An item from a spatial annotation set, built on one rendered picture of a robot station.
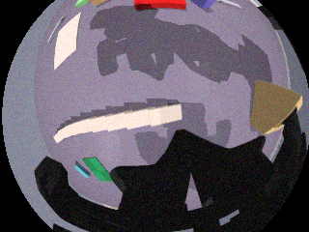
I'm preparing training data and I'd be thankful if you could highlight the red rectangular block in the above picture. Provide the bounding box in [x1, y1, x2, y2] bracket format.
[134, 0, 186, 11]

